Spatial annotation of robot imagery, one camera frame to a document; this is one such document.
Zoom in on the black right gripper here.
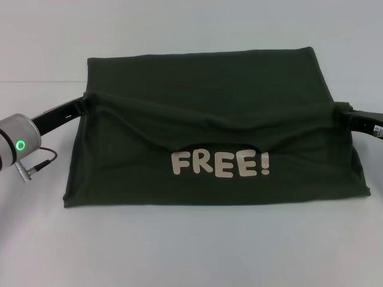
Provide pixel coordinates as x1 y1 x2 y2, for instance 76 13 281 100
343 109 383 139

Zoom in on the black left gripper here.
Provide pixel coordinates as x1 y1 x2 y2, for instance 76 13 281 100
31 93 91 136

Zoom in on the dark green t-shirt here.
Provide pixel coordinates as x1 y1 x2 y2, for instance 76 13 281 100
62 46 372 209

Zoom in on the left arm connector cable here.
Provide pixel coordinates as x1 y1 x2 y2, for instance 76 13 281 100
14 148 59 182

